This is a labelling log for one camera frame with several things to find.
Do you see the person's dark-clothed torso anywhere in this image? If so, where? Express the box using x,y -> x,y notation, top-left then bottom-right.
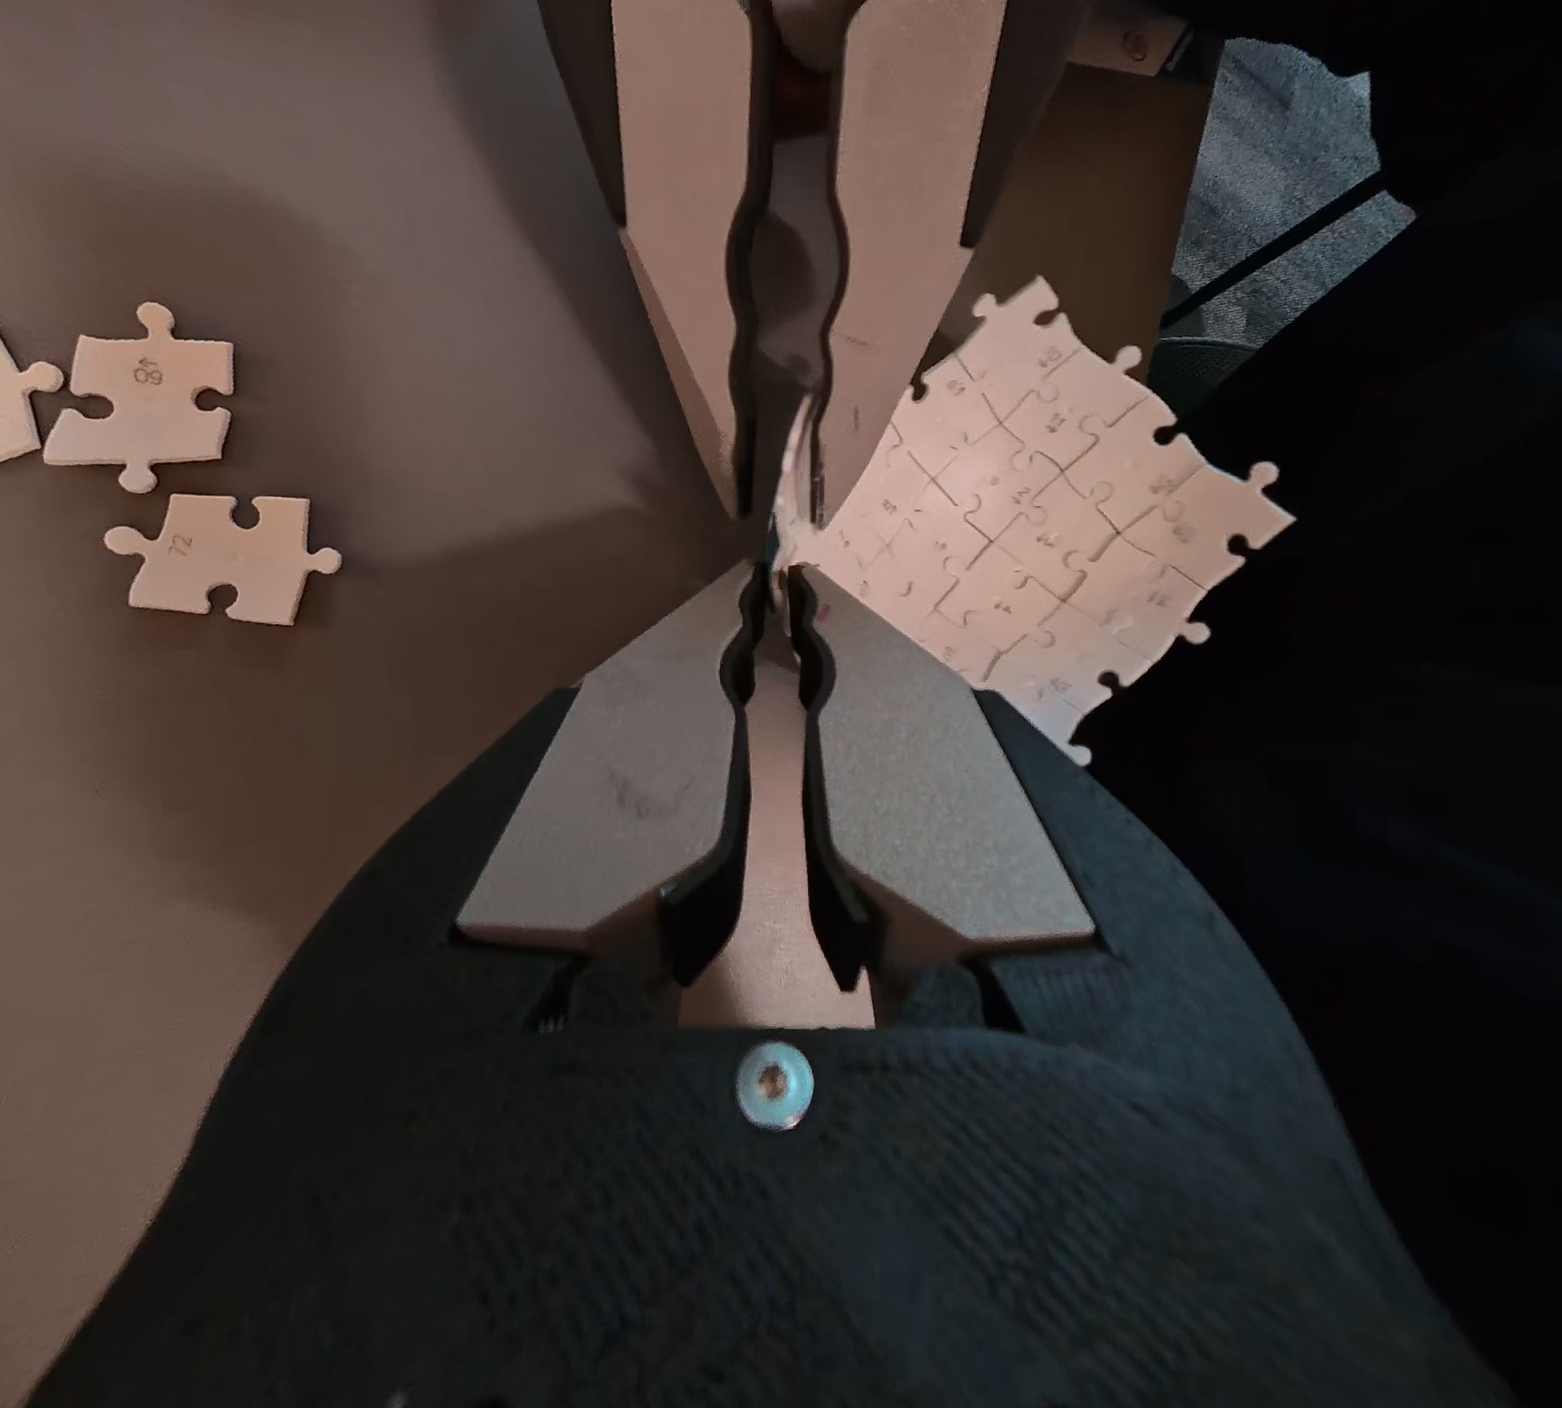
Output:
1075,151 -> 1562,1408

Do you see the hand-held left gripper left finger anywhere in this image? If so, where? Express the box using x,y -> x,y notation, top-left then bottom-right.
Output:
455,559 -> 752,989

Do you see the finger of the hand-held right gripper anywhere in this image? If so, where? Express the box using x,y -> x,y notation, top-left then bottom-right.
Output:
604,0 -> 772,525
806,0 -> 1021,528

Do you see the white puzzle piece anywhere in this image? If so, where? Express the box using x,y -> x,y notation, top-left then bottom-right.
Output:
0,335 -> 66,465
41,301 -> 237,494
103,491 -> 347,629

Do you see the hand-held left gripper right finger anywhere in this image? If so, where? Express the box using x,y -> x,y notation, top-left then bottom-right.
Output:
791,564 -> 1099,995

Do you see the partly built puzzle ball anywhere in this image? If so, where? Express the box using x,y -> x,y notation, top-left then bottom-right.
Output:
769,273 -> 1299,769

